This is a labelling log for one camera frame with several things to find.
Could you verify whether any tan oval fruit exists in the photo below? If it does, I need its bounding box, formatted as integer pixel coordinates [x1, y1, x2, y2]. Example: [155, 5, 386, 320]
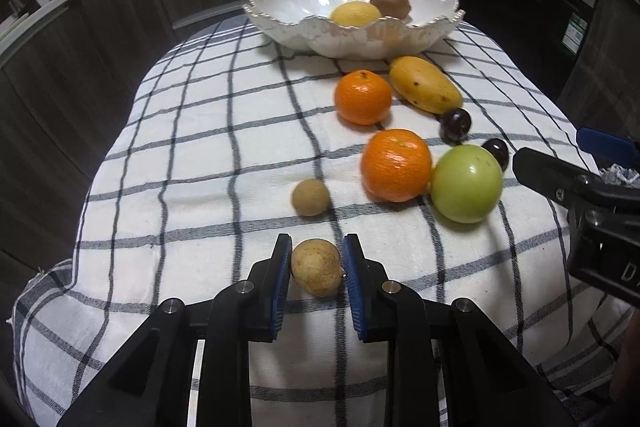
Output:
[291, 239, 344, 298]

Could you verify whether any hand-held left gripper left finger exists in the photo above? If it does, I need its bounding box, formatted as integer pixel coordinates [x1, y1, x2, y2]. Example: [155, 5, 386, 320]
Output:
[56, 233, 293, 427]

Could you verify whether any green apple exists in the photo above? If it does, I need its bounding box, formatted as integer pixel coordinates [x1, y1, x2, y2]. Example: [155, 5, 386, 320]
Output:
[430, 145, 503, 224]

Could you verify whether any black built-in dishwasher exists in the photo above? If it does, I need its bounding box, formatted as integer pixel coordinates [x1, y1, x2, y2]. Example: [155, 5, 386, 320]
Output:
[440, 0, 601, 108]

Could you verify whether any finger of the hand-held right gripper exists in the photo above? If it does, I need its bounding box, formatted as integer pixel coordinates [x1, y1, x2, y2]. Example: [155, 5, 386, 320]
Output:
[512, 147, 603, 210]
[576, 126, 640, 168]

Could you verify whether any brown kiwi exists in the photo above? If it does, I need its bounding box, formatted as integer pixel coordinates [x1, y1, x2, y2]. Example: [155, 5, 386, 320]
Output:
[370, 0, 412, 20]

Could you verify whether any white scalloped ceramic bowl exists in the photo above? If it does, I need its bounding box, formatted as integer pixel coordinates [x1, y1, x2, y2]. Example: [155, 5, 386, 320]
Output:
[242, 0, 466, 60]

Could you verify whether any orange mandarin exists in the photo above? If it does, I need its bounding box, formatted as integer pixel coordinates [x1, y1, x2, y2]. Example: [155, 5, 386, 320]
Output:
[334, 69, 393, 126]
[361, 128, 433, 202]

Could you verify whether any dark purple plum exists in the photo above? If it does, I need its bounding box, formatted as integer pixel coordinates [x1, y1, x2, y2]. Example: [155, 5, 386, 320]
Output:
[481, 139, 511, 170]
[439, 108, 472, 142]

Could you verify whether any white black checked cloth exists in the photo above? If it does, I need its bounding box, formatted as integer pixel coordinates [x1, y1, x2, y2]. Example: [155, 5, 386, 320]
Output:
[5, 19, 640, 427]

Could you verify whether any yellow lemon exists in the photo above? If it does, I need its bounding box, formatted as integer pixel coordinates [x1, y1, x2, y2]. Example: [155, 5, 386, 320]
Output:
[329, 1, 383, 28]

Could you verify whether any green label sticker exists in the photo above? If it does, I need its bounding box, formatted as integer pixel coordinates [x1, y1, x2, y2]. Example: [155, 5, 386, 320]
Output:
[562, 16, 589, 56]

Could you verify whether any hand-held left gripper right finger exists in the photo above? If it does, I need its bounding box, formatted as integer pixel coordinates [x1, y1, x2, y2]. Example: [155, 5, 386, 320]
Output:
[341, 233, 581, 427]

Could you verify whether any small round brown longan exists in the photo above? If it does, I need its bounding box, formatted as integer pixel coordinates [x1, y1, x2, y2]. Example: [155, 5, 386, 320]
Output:
[292, 178, 331, 218]

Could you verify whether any person's right forearm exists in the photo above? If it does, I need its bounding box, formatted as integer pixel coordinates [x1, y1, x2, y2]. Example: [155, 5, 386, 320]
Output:
[607, 307, 640, 413]

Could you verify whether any yellow mango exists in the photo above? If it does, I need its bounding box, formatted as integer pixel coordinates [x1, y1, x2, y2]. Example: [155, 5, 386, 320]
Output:
[389, 56, 463, 115]

